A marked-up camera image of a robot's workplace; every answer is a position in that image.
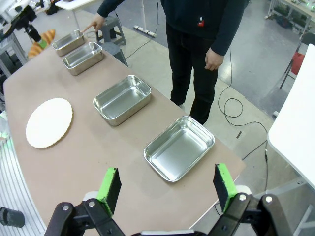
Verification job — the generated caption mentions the large white table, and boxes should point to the large white table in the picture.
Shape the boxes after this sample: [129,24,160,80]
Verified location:
[267,43,315,190]

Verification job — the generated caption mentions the grey plastic stool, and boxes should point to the grey plastic stool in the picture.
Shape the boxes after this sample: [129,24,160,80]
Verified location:
[95,16,127,46]

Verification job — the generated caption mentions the person's right hand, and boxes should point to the person's right hand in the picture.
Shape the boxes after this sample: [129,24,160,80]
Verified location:
[80,12,107,34]

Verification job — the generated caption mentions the white table with slim leg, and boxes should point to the white table with slim leg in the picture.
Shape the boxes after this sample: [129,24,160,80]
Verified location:
[54,0,148,30]

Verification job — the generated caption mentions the person's right forearm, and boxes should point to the person's right forearm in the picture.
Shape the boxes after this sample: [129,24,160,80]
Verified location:
[97,0,128,18]

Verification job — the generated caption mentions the black folding chair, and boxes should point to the black folding chair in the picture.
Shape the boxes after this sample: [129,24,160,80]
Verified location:
[279,31,315,89]

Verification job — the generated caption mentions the person's left forearm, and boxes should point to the person's left forearm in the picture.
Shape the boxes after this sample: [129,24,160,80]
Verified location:
[210,14,247,56]

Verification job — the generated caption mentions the white power strip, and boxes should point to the white power strip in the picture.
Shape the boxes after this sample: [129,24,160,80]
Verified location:
[132,24,158,38]

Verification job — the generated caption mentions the white scalloped plate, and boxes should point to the white scalloped plate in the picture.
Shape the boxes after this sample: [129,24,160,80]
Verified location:
[25,97,74,149]

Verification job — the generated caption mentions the golden croissant bread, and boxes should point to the golden croissant bread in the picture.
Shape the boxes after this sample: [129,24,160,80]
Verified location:
[27,29,57,59]

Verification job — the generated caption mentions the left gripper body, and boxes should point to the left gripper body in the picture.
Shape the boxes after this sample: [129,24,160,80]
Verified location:
[24,22,42,43]

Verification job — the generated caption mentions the person in dark clothes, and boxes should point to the person in dark clothes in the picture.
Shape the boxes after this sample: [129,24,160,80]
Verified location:
[97,0,248,125]

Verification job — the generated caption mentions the steel rectangular container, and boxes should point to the steel rectangular container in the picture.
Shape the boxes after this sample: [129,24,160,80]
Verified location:
[62,41,104,76]
[93,75,152,127]
[52,29,86,57]
[143,116,216,183]

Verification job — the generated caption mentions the aluminium extrusion frame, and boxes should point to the aluminium extrusion frame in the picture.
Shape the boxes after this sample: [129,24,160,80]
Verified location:
[0,33,28,76]

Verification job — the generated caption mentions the black round knob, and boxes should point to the black round knob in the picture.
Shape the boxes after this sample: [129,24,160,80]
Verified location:
[0,206,25,228]

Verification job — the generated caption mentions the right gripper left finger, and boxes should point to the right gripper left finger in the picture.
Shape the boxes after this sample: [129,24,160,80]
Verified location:
[45,167,128,236]

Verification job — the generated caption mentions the long black floor cable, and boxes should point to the long black floor cable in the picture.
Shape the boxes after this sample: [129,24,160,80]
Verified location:
[220,46,269,195]

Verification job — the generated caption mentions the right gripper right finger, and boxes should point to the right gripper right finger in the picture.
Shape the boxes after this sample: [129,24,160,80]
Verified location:
[211,163,293,236]

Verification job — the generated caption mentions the person's left hand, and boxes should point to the person's left hand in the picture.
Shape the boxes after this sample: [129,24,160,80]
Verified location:
[204,46,226,71]

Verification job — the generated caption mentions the grey ribbed mounting base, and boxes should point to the grey ribbed mounting base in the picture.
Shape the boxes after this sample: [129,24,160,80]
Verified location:
[0,137,47,236]

